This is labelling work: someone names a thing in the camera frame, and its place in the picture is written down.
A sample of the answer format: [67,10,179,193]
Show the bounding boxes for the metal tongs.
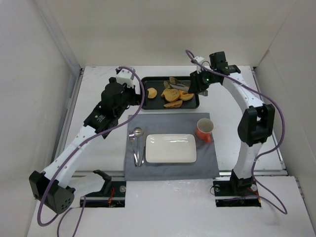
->
[163,77,208,96]

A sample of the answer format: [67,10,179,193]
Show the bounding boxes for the large toast slice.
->
[161,88,180,102]

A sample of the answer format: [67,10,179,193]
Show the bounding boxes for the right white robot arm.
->
[186,50,275,190]

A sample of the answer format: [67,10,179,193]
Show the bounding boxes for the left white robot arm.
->
[29,78,145,215]

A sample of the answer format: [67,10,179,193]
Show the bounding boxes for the small bread slice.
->
[164,100,183,108]

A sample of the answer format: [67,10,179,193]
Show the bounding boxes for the small round bun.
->
[147,87,158,99]

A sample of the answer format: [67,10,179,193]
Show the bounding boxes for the black baking tray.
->
[141,77,199,110]

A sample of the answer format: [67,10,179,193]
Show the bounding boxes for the metal fork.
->
[128,130,138,167]

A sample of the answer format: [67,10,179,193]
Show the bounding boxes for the metal spoon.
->
[134,127,143,166]

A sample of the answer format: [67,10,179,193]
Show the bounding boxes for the orange mug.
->
[196,118,214,143]

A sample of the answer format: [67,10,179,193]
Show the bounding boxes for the metal knife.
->
[138,126,148,167]

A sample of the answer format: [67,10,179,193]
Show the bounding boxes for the white rectangular plate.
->
[145,134,197,164]

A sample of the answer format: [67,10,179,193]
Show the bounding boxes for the grey cloth placemat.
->
[124,113,219,181]

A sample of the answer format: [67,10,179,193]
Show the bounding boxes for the ring bagel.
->
[179,90,194,101]

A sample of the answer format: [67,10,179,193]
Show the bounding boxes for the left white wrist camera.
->
[116,68,134,88]

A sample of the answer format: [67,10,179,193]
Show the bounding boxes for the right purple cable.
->
[185,50,288,215]

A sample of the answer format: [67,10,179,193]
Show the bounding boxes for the purple cable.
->
[37,66,145,237]
[185,50,288,215]

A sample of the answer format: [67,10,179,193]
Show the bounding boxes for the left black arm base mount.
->
[85,170,126,208]

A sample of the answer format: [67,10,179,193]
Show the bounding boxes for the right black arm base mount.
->
[212,171,261,207]

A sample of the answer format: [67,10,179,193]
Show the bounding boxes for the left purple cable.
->
[37,66,145,237]

